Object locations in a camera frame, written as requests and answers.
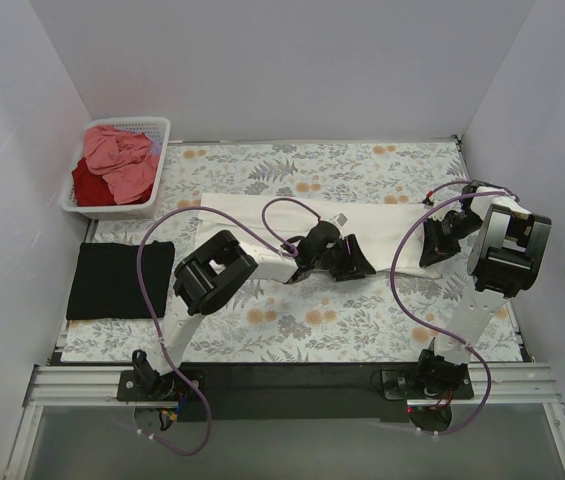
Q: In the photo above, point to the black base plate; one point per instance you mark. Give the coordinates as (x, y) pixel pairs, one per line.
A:
(305, 391)

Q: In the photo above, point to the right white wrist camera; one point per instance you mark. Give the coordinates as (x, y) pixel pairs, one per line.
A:
(430, 202)

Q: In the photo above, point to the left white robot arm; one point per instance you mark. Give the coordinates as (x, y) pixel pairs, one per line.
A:
(208, 278)

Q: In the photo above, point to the floral patterned table mat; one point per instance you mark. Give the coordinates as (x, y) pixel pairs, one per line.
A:
(375, 319)

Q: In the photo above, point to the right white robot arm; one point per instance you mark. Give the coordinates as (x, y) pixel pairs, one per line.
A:
(505, 259)

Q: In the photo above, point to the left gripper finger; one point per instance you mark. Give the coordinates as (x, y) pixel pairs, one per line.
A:
(339, 270)
(357, 262)

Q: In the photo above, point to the white t shirt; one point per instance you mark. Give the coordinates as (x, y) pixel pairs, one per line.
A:
(379, 228)

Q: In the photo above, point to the aluminium frame rail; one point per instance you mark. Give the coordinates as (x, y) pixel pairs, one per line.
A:
(97, 386)

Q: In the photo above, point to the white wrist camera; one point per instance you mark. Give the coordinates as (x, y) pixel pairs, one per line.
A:
(339, 220)
(430, 202)

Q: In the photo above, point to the folded black t shirt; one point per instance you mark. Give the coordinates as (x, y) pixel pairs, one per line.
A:
(105, 283)

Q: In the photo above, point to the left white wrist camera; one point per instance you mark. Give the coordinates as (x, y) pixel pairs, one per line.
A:
(339, 220)

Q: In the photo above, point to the pink t shirt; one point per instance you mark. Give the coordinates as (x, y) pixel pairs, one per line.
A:
(125, 161)

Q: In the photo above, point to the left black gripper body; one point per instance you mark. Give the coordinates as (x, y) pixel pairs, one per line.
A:
(344, 257)

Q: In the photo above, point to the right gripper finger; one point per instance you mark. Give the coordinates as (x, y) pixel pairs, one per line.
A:
(448, 247)
(432, 240)

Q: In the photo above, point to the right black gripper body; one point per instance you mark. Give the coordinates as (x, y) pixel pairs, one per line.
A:
(438, 240)

